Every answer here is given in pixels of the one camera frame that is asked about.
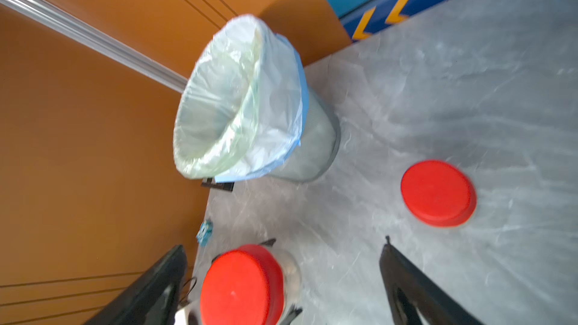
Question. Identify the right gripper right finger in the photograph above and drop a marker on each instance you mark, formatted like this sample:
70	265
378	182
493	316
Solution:
413	297

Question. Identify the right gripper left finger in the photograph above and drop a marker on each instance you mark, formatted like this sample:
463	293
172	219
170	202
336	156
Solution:
153	298

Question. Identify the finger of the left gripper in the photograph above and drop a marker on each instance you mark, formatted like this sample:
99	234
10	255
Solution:
294	312
268	243

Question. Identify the peanut jar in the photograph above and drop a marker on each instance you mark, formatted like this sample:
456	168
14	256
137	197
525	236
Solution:
291	276

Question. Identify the red lid of jar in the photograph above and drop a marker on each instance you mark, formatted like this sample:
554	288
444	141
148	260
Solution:
243	286
438	194

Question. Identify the red lid of front jar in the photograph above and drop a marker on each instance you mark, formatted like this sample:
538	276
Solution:
438	194

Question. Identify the small blue toy block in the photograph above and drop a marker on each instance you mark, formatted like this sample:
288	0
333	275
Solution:
204	233

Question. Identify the grey mesh trash bin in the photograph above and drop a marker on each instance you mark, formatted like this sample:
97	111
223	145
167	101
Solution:
319	145

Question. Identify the translucent green bin liner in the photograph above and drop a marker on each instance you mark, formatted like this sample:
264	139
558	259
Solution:
244	108

